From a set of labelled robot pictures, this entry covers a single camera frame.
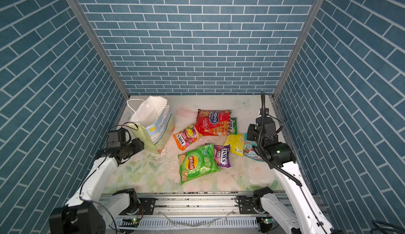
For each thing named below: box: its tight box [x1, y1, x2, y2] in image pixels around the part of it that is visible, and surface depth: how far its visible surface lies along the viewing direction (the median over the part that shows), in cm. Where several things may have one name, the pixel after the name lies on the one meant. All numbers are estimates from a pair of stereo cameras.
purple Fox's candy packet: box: [213, 144, 231, 169], surface depth 88 cm
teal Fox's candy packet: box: [244, 132, 265, 163], surface depth 90 cm
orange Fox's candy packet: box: [172, 123, 202, 151], surface depth 96 cm
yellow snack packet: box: [223, 132, 245, 157], surface depth 95 cm
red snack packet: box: [195, 109, 232, 136], surface depth 98 cm
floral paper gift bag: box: [127, 95, 176, 154], surface depth 83 cm
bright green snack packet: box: [177, 143, 221, 185], surface depth 82 cm
